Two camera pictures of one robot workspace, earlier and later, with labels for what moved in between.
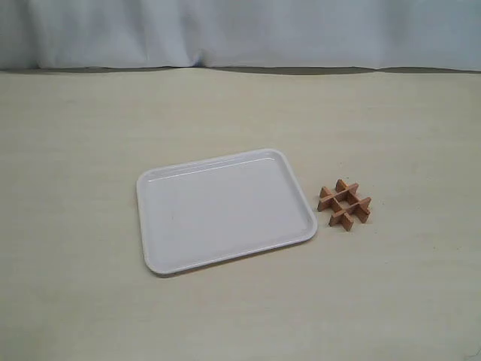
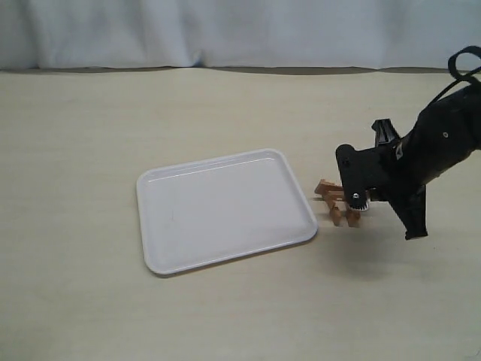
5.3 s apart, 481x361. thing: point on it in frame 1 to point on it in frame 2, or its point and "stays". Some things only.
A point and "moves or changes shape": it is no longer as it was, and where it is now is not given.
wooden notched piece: x=364 y=204 to x=334 y=195
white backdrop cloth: x=268 y=36 stays
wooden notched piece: x=327 y=203 to x=329 y=189
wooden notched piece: x=361 y=213 moves or changes shape
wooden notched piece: x=326 y=195 to x=337 y=214
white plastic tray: x=219 y=208 stays
